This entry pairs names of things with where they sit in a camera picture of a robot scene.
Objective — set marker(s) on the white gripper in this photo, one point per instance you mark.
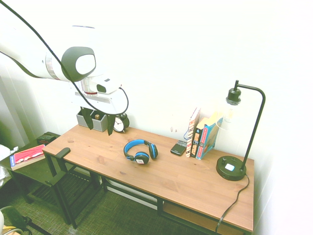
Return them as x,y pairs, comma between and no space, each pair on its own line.
110,102

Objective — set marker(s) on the blue and black headphones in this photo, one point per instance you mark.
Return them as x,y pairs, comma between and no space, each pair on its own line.
140,156

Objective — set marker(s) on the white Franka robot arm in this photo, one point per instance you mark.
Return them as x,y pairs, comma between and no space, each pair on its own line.
36,63

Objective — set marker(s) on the black headphone hanger clamp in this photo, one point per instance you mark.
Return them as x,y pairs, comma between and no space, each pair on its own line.
63,152

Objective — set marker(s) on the grey desk organizer box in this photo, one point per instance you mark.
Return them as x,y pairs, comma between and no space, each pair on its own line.
97,123

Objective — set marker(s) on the small wooden cork stopper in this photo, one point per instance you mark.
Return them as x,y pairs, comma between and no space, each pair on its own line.
97,116

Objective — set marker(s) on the black twin-bell alarm clock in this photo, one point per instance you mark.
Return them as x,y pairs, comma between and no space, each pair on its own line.
120,124

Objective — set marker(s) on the small black box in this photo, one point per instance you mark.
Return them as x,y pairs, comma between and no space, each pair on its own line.
46,139

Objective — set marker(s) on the red hardcover book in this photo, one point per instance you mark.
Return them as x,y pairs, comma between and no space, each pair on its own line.
28,156

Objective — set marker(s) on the black mobile phone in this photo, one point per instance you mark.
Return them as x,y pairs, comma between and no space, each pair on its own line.
178,148

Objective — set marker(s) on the black side table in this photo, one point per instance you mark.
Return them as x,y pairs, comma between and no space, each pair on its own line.
31,171

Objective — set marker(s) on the white red patterned book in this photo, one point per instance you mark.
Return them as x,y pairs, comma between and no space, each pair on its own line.
192,137

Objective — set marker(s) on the black orange paperback book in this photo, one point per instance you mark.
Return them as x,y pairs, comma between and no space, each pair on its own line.
196,142

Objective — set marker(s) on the white cloth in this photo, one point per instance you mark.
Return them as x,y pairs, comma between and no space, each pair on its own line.
5,154

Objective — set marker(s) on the blue paperback book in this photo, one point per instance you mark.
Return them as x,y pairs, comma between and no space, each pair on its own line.
207,140

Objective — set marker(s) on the black desk lamp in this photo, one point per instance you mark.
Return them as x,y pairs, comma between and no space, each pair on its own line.
230,169

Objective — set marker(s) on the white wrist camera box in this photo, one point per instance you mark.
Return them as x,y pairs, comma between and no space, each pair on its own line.
108,85

